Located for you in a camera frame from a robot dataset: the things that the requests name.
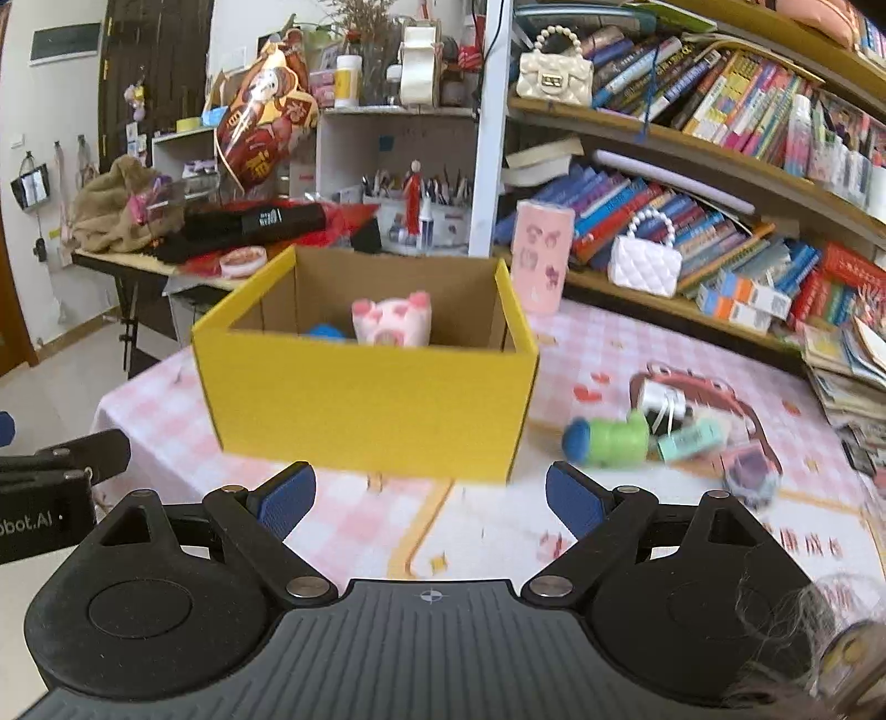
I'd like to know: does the white cubby shelf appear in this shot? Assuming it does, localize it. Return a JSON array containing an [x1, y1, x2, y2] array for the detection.
[[150, 0, 514, 260]]

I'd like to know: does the pink rectangular tin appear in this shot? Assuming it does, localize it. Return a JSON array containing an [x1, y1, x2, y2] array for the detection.
[[511, 199, 575, 315]]

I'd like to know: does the pink checkered tablecloth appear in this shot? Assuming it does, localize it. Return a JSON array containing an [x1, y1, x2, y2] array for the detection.
[[93, 301, 884, 588]]

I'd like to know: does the wooden bookshelf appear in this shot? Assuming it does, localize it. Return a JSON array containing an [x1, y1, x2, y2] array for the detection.
[[491, 2, 884, 356]]

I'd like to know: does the pink plush pig toy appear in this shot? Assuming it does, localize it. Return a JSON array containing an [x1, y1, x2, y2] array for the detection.
[[352, 291, 432, 348]]

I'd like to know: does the purple grey toy car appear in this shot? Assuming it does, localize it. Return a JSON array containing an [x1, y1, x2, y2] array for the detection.
[[721, 441, 781, 508]]

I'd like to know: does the white quilted mini handbag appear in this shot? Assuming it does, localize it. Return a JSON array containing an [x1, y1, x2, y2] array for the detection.
[[607, 208, 683, 299]]

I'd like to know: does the teal rectangular case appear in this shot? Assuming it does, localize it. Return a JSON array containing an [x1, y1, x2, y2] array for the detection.
[[656, 419, 725, 464]]

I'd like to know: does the row of books upper shelf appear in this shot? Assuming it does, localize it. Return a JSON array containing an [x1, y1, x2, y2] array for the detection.
[[583, 25, 884, 220]]

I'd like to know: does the clear pen holder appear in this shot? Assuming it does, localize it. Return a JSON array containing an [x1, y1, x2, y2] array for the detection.
[[362, 161, 473, 255]]

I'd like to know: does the row of books shelf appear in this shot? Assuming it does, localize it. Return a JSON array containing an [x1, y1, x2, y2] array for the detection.
[[523, 156, 884, 336], [583, 25, 884, 220]]

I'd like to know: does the round pink white tin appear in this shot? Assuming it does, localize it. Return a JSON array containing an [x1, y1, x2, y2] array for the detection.
[[219, 246, 267, 279]]

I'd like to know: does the cream pearl-handle handbag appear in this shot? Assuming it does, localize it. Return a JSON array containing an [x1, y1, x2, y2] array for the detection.
[[515, 25, 593, 108]]

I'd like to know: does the brown plush blanket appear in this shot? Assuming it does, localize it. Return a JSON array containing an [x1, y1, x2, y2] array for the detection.
[[69, 156, 185, 254]]

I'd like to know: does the row of books lower shelf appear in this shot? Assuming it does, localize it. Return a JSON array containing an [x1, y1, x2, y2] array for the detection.
[[523, 156, 884, 336]]

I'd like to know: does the black long box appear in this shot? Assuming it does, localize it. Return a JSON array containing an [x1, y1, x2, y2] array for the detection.
[[147, 203, 326, 265]]

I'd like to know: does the green blue toy bottle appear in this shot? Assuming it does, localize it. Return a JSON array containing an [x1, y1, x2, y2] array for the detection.
[[560, 409, 650, 468]]

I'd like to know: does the black side table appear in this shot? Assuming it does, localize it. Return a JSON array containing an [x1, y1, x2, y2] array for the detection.
[[74, 250, 240, 379]]

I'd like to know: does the yellow cardboard box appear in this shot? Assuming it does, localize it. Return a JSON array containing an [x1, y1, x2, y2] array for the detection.
[[192, 246, 539, 483]]

